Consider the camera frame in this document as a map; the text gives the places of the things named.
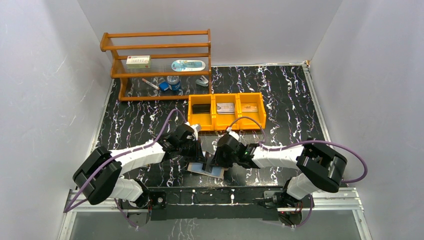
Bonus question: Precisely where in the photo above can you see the beige card holder wallet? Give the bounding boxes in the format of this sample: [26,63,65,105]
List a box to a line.
[187,162,228,179]

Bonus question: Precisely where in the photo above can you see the silver credit card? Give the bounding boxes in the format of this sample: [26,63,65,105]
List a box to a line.
[216,102,236,114]

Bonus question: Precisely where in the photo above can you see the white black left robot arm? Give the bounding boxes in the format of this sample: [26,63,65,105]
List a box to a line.
[72,122,202,208]

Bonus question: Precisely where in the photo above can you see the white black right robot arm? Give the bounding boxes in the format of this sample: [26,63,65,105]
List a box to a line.
[202,134,347,207]

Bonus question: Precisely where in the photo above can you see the black credit card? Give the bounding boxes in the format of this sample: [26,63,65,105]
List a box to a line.
[191,103,211,114]

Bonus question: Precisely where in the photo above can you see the gold credit card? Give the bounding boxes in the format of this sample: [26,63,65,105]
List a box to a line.
[240,103,259,113]

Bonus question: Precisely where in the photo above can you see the left yellow bin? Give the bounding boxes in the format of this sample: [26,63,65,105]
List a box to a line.
[187,94,215,131]

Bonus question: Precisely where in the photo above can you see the yellow bin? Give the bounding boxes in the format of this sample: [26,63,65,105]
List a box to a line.
[211,93,239,131]
[187,94,215,131]
[237,92,267,131]

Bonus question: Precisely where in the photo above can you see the middle yellow bin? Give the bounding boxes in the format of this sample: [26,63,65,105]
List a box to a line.
[211,93,239,131]

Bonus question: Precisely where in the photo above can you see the right yellow bin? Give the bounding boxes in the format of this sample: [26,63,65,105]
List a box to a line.
[237,92,267,131]

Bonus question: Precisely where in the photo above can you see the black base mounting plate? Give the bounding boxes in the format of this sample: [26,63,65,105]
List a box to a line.
[119,186,316,229]

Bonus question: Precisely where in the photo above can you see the small blue cube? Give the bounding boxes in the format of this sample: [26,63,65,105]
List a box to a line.
[158,81,170,92]

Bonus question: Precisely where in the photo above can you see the blue white jar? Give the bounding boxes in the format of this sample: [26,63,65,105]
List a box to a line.
[166,75,181,92]

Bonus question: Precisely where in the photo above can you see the white marker pen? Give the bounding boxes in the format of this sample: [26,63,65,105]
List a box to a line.
[141,78,160,90]

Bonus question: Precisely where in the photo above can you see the blue oval package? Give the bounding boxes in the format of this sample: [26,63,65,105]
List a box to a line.
[171,59,206,72]

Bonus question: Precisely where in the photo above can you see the wooden shelf rack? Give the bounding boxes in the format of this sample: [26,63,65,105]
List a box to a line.
[100,29,212,102]

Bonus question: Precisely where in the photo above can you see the white red box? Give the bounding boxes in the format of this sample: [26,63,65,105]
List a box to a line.
[126,55,151,69]

